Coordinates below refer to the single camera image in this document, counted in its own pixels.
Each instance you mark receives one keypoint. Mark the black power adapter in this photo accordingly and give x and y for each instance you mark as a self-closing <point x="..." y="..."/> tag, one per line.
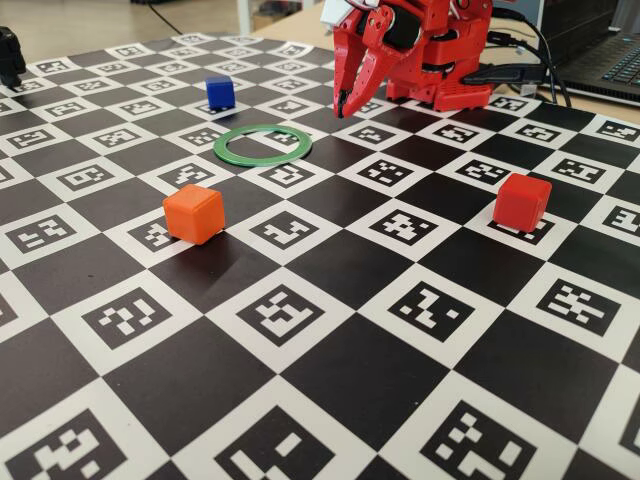
<point x="505" y="74"/>

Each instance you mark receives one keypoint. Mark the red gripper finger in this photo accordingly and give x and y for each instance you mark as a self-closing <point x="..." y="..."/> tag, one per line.
<point x="344" y="60"/>
<point x="372" y="70"/>

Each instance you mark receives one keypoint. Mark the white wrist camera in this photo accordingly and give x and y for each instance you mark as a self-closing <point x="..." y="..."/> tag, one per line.
<point x="337" y="12"/>

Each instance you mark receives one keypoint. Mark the black white marker mat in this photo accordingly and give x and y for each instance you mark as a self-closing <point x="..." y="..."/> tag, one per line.
<point x="350" y="375"/>

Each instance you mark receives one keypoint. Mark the red robot arm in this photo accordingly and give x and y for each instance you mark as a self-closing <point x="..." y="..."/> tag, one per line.
<point x="450" y="95"/>

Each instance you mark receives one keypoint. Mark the orange cube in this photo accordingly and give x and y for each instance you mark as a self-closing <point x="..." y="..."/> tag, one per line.
<point x="192" y="215"/>

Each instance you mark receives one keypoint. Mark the blue cube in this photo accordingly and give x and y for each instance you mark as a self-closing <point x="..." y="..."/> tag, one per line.
<point x="220" y="92"/>

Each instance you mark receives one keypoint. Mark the red cube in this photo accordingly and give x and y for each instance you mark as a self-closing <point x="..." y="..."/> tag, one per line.
<point x="520" y="205"/>

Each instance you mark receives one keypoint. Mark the white table leg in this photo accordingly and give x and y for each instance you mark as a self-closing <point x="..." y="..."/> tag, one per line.
<point x="243" y="15"/>

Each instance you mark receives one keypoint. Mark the black laptop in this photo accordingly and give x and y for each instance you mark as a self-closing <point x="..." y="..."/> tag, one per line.
<point x="600" y="50"/>

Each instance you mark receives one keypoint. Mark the black plastic stand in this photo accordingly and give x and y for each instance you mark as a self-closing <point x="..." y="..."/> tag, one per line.
<point x="11" y="55"/>

